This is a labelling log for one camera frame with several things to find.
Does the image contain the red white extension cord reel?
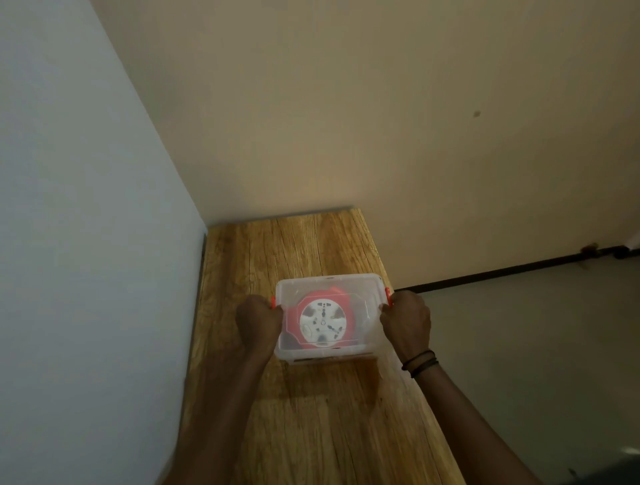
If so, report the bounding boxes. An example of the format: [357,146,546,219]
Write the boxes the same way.
[285,286,357,349]

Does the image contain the clear plastic storage box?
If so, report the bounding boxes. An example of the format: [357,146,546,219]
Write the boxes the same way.
[271,274,393,364]

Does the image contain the black wrist bands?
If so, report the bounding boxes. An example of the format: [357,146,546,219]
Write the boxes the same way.
[401,349,440,379]

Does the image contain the black floor skirting strip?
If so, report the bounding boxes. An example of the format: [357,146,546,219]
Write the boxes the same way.
[395,245,640,293]

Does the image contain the person's left forearm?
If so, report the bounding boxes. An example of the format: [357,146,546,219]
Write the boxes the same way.
[162,350,277,485]

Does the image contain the person's right forearm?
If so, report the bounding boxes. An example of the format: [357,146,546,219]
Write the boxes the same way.
[403,350,543,485]

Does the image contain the person's right hand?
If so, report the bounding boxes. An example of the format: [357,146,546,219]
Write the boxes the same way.
[379,291,432,364]

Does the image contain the person's left hand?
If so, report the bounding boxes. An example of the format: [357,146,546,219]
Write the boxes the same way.
[236,295,284,358]

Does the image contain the wooden table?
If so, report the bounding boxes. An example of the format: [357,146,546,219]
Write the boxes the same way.
[161,208,466,485]

